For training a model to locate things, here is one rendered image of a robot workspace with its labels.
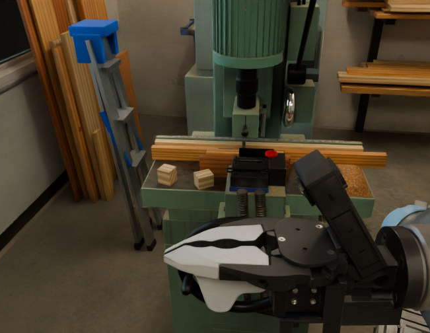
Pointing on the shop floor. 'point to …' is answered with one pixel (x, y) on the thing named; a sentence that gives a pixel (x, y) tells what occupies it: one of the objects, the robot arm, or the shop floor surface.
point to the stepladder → (117, 118)
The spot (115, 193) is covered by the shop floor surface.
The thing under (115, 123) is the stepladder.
